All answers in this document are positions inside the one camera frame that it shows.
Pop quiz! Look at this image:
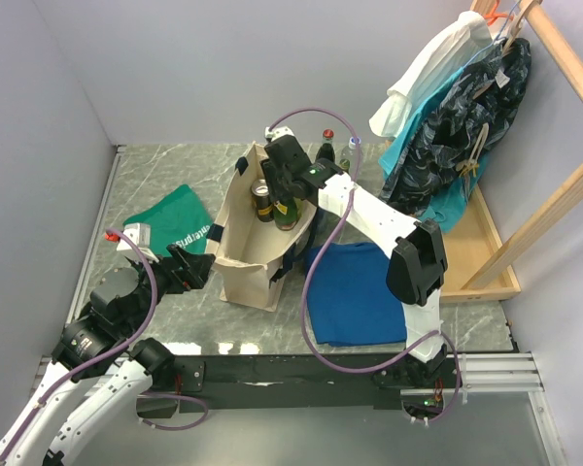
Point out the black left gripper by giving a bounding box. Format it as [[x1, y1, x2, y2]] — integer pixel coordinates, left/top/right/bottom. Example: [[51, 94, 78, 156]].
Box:
[[122, 242, 215, 333]]

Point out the dark cola glass bottle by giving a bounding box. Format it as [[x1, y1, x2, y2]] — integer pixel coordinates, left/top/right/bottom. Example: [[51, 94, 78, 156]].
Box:
[[316, 128, 336, 163]]

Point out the green glass bottle gold cap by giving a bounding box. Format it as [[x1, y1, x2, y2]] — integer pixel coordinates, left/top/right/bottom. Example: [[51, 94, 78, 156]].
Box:
[[273, 197, 302, 231]]

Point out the clear water bottle blue cap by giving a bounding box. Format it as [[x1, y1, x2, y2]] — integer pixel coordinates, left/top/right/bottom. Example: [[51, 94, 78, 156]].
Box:
[[338, 137, 362, 181]]

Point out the beige canvas tote bag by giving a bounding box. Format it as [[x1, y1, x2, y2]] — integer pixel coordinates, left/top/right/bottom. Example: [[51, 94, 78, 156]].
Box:
[[206, 144, 316, 312]]

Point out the green glass bottle front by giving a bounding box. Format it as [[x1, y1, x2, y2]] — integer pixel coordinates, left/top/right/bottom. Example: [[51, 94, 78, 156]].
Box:
[[315, 208, 327, 235]]

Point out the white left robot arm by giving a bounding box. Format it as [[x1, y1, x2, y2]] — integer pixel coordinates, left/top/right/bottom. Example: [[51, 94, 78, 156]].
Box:
[[0, 245, 215, 465]]

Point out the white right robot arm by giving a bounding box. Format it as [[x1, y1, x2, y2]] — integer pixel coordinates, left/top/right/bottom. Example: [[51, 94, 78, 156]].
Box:
[[261, 130, 448, 386]]

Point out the silver beverage can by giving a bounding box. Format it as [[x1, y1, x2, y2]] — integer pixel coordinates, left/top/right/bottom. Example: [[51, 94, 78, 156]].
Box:
[[251, 179, 273, 222]]

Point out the green folded t-shirt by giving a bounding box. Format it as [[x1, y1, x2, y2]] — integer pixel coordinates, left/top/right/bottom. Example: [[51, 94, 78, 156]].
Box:
[[123, 184, 213, 256]]

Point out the blue folded t-shirt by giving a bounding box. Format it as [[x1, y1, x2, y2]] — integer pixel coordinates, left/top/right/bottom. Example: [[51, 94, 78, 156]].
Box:
[[307, 243, 407, 347]]

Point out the turquoise hanging shirt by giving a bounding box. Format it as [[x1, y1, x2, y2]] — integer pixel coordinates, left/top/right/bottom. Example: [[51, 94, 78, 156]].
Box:
[[377, 62, 488, 233]]

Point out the dark patterned hanging shirt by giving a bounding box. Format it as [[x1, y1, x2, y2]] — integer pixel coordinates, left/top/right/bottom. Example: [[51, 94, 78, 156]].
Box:
[[379, 38, 532, 232]]

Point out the wooden clothes rack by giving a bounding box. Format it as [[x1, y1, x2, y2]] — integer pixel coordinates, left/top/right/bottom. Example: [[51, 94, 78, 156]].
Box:
[[441, 1, 583, 303]]

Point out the white hanging shirt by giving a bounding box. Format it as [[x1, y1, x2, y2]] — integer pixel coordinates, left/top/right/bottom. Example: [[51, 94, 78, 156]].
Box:
[[368, 11, 492, 138]]

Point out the orange clothes hanger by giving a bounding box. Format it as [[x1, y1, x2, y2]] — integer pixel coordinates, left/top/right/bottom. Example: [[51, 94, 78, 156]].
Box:
[[484, 0, 514, 26]]

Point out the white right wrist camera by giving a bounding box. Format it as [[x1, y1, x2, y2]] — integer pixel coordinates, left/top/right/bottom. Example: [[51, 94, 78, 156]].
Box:
[[264, 126, 294, 143]]

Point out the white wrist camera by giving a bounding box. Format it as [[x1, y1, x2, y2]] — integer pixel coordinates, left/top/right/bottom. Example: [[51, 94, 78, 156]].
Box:
[[105, 222, 158, 262], [264, 126, 294, 143]]

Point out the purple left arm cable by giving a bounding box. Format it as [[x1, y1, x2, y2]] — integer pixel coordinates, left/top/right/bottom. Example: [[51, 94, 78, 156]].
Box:
[[0, 227, 210, 462]]

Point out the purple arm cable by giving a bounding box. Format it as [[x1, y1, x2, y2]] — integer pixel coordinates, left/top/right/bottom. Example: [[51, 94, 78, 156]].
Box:
[[266, 107, 463, 426], [0, 227, 210, 462]]

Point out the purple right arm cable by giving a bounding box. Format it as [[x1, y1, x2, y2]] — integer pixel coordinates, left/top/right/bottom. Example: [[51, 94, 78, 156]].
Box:
[[266, 107, 463, 426]]

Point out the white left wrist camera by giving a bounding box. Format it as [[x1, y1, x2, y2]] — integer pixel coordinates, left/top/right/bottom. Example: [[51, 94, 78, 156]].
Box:
[[105, 222, 158, 262]]

